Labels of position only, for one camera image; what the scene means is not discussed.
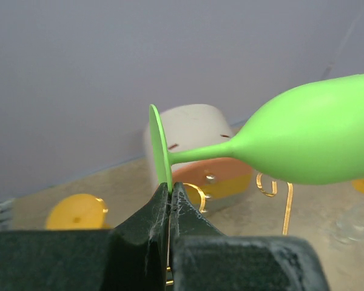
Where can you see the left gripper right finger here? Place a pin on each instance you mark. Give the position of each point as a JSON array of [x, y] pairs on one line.
[[185, 219]]

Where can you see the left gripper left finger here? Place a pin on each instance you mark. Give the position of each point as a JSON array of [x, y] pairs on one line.
[[138, 246]]

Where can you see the green wine glass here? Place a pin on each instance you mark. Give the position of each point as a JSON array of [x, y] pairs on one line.
[[312, 134]]

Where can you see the clear wine glass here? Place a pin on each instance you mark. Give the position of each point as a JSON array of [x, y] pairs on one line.
[[349, 227]]

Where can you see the white round drawer cabinet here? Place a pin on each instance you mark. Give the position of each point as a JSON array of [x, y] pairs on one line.
[[191, 144]]

